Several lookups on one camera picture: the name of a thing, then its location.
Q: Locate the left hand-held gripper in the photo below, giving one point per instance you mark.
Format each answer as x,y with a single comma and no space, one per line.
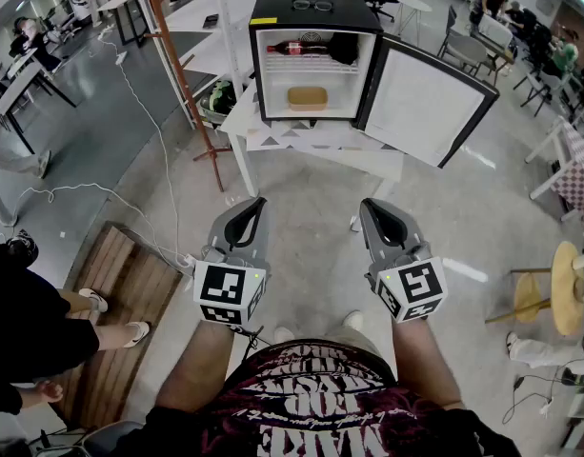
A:
222,286

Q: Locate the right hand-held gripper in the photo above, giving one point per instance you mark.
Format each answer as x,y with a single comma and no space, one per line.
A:
417,286

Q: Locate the tan rectangular container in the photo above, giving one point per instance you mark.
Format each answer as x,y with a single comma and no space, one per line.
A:
307,98

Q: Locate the black mini fridge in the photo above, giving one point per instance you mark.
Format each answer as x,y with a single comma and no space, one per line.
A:
315,24

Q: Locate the person's right forearm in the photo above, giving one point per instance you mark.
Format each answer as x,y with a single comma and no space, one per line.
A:
425,364

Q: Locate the person's left forearm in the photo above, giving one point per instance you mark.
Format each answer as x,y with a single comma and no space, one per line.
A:
196,369

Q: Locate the white power strip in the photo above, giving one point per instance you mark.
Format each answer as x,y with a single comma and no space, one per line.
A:
121,57
186,261

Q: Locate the person's right white shoe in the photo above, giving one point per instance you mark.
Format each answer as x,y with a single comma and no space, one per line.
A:
353,319

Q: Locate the person's white shoe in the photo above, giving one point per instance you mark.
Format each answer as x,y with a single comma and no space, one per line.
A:
353,319
284,334

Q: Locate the person's left white shoe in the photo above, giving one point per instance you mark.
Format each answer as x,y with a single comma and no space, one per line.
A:
284,334

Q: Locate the person's khaki trousers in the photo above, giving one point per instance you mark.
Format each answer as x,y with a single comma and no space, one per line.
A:
363,345

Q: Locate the wooden platform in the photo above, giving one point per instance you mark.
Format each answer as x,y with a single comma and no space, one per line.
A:
129,274

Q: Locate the triangle-patterned mat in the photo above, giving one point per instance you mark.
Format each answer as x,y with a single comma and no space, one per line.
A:
320,136

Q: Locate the brown wooden coat rack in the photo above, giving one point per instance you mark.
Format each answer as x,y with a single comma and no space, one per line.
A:
195,117

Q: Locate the green and white helmet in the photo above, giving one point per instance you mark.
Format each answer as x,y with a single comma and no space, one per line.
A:
217,100

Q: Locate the round wooden stool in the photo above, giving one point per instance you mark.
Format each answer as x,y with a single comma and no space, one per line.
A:
565,288

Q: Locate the white framed table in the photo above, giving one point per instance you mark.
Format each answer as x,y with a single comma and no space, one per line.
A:
549,141

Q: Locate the person's dark printed shirt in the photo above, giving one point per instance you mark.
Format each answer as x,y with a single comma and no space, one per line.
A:
320,407

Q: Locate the black cloth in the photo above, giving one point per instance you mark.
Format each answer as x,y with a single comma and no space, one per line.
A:
344,48

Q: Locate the cola bottle with red label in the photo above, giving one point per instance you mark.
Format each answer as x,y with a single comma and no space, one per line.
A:
291,48

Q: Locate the checked tablecloth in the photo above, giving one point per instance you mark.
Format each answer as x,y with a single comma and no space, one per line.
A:
582,174

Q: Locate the grey chair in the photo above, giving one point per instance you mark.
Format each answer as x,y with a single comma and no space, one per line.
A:
465,48
546,81

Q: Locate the black phone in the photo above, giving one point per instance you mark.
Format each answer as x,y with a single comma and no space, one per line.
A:
210,21

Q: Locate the black printed cap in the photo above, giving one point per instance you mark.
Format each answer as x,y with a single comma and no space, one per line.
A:
21,248

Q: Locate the white metal shelf rack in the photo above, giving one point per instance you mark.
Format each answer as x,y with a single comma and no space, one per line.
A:
196,12

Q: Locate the white box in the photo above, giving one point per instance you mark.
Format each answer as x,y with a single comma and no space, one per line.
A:
494,29

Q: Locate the round white side table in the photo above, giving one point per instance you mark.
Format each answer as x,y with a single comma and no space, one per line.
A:
413,2

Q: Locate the black-rimmed eyeglasses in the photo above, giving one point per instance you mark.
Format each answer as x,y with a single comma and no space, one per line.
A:
312,5

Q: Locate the white desk with black legs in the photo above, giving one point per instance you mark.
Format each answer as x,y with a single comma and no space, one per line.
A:
20,81

